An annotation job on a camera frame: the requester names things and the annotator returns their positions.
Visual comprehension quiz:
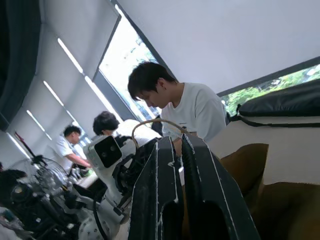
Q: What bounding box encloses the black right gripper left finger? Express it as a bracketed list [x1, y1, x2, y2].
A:
[127, 136, 185, 240]

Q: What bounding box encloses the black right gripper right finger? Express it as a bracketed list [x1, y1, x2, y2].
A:
[181, 133, 261, 240]

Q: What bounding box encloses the person with bushy dark hair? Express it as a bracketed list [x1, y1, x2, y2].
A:
[92, 111, 163, 151]

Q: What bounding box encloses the person in white shirt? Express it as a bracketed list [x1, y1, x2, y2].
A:
[55, 124, 92, 174]

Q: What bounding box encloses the person in white t-shirt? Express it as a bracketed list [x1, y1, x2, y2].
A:
[127, 61, 230, 151]

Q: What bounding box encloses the black padded cover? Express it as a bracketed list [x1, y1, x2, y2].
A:
[228, 79, 320, 129]

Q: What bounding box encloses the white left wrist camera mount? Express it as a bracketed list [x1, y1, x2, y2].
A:
[83, 134, 137, 225]

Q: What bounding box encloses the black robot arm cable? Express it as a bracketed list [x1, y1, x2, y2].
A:
[92, 191, 111, 240]

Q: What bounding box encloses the wire cage fan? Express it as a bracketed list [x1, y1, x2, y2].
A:
[9, 155, 74, 193]

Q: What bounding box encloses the black camera equipment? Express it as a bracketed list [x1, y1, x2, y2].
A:
[0, 168, 85, 240]

